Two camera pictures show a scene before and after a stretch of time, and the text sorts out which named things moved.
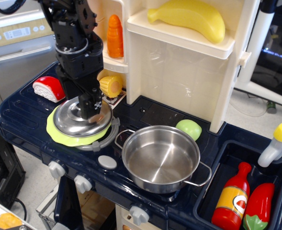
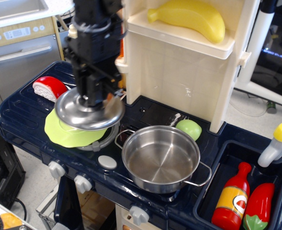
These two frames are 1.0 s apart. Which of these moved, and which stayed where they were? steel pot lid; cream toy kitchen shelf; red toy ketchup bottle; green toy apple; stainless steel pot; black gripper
Moved: steel pot lid; black gripper
Stayed: green toy apple; cream toy kitchen shelf; stainless steel pot; red toy ketchup bottle
